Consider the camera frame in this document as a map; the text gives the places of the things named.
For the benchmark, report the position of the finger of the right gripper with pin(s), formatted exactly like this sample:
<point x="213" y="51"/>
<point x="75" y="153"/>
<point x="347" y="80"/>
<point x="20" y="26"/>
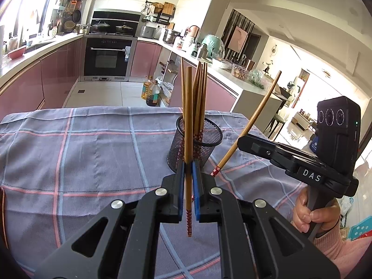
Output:
<point x="272" y="151"/>

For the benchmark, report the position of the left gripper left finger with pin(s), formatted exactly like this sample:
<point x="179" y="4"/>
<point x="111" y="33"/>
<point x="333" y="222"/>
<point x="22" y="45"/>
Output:
<point x="122" y="240"/>

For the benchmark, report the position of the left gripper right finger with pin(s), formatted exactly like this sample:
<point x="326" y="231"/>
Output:
<point x="255" y="240"/>

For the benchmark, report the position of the wooden chopstick red end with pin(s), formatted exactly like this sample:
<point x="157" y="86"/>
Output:
<point x="199" y="101"/>
<point x="248" y="127"/>
<point x="188" y="149"/>
<point x="183" y="102"/>
<point x="196" y="103"/>
<point x="203" y="98"/>
<point x="195" y="95"/>

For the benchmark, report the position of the pink sleeve right forearm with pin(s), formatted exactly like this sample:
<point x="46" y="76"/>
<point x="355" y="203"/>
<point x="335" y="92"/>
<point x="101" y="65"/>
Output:
<point x="344" y="254"/>

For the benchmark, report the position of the right hand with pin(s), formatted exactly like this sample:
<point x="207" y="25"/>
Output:
<point x="302" y="216"/>

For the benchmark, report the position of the black mesh utensil cup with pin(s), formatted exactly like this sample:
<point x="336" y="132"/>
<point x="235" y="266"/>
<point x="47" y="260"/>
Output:
<point x="204" y="143"/>

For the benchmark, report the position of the plaid grey tablecloth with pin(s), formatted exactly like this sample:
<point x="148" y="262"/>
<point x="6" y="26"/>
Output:
<point x="61" y="167"/>

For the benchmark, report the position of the dark soy sauce bottle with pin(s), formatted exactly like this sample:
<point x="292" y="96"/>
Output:
<point x="153" y="94"/>

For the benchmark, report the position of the cooking oil bottle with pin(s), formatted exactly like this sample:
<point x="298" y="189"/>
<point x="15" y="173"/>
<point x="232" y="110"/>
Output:
<point x="146" y="85"/>

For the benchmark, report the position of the steel pot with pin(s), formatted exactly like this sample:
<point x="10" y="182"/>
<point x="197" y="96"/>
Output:
<point x="170" y="36"/>

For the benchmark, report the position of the black built-in oven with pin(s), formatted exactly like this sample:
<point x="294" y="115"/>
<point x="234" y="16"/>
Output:
<point x="110" y="45"/>

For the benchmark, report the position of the pink bowl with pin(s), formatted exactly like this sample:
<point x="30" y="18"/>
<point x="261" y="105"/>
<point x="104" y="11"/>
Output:
<point x="17" y="53"/>

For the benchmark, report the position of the black camera box right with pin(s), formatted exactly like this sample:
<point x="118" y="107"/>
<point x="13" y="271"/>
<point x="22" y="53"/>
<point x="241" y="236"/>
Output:
<point x="338" y="125"/>

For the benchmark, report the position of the wall spice rack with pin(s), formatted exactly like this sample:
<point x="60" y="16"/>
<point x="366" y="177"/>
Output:
<point x="159" y="13"/>

